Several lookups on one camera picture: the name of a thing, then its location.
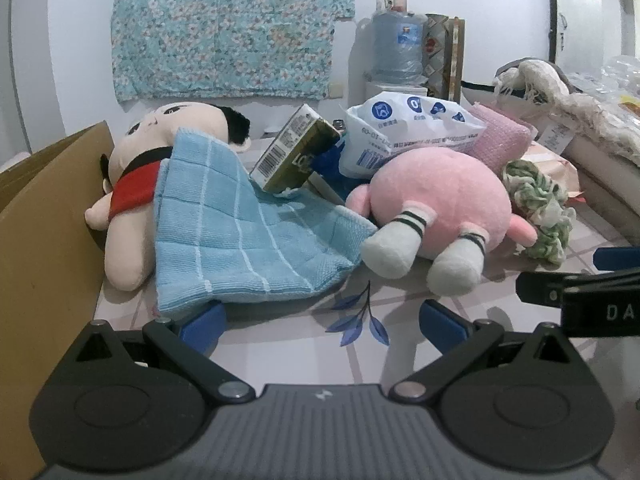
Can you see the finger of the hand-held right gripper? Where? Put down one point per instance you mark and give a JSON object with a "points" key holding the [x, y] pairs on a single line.
{"points": [[617, 260], [537, 287]]}

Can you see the blue water jug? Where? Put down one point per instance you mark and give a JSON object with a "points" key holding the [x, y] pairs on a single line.
{"points": [[397, 50]]}

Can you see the white water dispenser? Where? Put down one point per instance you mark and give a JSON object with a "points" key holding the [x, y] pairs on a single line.
{"points": [[375, 91]]}

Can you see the pink plaid printed sheet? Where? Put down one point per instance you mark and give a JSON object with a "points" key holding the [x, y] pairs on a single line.
{"points": [[300, 355]]}

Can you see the green white knitted cloth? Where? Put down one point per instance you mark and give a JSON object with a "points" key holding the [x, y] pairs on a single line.
{"points": [[540, 200]]}

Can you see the patterned paper bag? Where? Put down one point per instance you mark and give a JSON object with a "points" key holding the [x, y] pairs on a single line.
{"points": [[442, 60]]}

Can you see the pink round plush toy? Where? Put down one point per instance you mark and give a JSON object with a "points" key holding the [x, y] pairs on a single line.
{"points": [[440, 185]]}

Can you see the beige black-haired plush doll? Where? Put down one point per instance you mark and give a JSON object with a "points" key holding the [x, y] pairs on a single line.
{"points": [[132, 170]]}

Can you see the frayed white cloth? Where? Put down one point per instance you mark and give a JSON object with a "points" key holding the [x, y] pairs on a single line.
{"points": [[590, 110]]}

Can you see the olive green carton box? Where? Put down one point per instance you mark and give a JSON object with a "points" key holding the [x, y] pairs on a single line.
{"points": [[295, 155]]}

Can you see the light blue checked towel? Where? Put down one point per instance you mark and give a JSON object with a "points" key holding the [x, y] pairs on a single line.
{"points": [[215, 240]]}

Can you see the large brown cardboard box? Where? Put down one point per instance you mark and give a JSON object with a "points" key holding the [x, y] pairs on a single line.
{"points": [[45, 240]]}

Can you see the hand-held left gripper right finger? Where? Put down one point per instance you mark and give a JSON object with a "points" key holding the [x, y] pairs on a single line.
{"points": [[440, 320]]}

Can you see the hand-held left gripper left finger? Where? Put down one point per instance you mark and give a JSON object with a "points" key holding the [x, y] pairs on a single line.
{"points": [[200, 325]]}

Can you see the pink knitted cloth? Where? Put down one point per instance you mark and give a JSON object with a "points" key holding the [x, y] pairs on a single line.
{"points": [[505, 140]]}

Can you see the floral turquoise wall cloth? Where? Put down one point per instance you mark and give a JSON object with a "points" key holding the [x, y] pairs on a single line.
{"points": [[220, 30]]}

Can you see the clear plastic bag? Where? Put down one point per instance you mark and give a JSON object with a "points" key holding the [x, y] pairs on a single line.
{"points": [[615, 75]]}

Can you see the dark blue bag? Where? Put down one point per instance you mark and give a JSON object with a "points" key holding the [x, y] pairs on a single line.
{"points": [[330, 170]]}

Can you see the peach wipes pack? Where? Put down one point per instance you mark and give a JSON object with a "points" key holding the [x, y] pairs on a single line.
{"points": [[555, 170]]}

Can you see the white blue-printed plastic packet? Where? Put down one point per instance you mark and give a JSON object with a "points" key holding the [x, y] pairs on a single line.
{"points": [[400, 130]]}

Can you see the white wall socket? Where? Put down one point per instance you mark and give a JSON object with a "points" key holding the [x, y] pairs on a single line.
{"points": [[336, 91]]}

